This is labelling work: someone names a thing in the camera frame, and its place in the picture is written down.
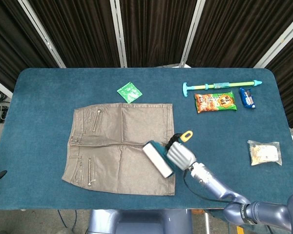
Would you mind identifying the green teal pump toy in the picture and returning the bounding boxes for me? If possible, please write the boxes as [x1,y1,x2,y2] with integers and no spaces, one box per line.
[182,79,263,98]

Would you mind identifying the orange green snack bag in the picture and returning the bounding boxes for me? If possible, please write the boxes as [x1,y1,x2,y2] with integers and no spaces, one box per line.
[194,91,238,114]

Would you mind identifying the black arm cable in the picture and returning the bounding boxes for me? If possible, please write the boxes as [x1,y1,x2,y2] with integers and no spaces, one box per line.
[183,170,245,205]

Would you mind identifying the blue table cloth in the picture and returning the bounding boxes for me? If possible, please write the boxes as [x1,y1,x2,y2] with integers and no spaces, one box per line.
[0,67,293,211]

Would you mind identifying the shiny grey-brown skirt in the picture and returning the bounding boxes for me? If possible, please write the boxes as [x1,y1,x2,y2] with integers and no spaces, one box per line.
[61,102,176,196]

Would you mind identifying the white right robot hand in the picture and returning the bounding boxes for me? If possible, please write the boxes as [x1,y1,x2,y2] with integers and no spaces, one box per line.
[164,133,199,172]

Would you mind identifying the teal white lint roller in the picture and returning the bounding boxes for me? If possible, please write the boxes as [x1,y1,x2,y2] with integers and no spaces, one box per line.
[142,130,193,179]

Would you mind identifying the dark folding screen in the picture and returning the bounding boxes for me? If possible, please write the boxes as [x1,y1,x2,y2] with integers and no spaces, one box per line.
[0,0,293,129]

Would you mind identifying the clear bag with beige contents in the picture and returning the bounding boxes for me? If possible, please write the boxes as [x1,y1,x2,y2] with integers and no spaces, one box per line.
[247,139,283,166]

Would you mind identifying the blue-grey robot torso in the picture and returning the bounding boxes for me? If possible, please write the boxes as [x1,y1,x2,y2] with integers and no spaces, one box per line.
[86,209,193,234]

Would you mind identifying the blue cookie packet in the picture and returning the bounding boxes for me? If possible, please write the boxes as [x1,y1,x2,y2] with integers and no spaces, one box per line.
[238,87,256,109]

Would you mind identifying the green sachet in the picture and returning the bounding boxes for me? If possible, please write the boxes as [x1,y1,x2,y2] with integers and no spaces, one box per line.
[116,81,143,104]

